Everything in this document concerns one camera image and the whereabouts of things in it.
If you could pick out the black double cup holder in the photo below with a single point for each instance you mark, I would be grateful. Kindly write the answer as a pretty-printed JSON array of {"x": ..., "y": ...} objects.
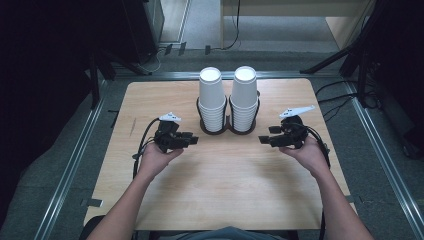
[{"x": 228, "y": 126}]

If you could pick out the person's left hand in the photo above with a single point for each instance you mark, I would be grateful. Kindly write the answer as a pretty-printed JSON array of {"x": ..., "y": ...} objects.
[{"x": 155, "y": 161}]

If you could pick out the person's grey-blue shirt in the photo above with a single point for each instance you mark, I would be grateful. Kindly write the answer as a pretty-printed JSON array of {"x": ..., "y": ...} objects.
[{"x": 230, "y": 233}]

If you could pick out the aluminium frame rail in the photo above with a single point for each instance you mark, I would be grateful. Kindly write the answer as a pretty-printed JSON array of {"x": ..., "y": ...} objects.
[
  {"x": 160, "y": 76},
  {"x": 380, "y": 153},
  {"x": 71, "y": 166}
]

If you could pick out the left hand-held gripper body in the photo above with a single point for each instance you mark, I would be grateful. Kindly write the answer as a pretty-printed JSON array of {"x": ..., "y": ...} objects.
[{"x": 168, "y": 138}]

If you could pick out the black tripod stand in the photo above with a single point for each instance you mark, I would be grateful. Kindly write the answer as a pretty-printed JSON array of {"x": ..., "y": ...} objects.
[{"x": 353, "y": 50}]

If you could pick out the stack of white paper cups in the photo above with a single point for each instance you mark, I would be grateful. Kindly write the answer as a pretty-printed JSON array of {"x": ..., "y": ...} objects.
[
  {"x": 244, "y": 96},
  {"x": 211, "y": 96}
]

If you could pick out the light wooden desk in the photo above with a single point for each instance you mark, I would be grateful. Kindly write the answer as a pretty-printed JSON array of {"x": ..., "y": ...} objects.
[{"x": 343, "y": 28}]

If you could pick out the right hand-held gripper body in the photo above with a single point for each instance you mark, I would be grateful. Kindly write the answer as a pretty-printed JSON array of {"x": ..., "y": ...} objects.
[{"x": 293, "y": 131}]

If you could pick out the person's right hand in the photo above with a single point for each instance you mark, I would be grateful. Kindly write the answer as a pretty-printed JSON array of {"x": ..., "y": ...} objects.
[{"x": 310, "y": 156}]

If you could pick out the dark computer cabinet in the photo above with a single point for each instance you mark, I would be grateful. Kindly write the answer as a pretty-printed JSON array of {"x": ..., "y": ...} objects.
[{"x": 146, "y": 26}]

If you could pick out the black metal stand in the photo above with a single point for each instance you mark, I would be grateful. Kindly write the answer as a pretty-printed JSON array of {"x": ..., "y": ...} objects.
[{"x": 96, "y": 76}]

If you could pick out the black curtain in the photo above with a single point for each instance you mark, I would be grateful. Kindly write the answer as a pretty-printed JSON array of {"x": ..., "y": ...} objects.
[{"x": 40, "y": 83}]

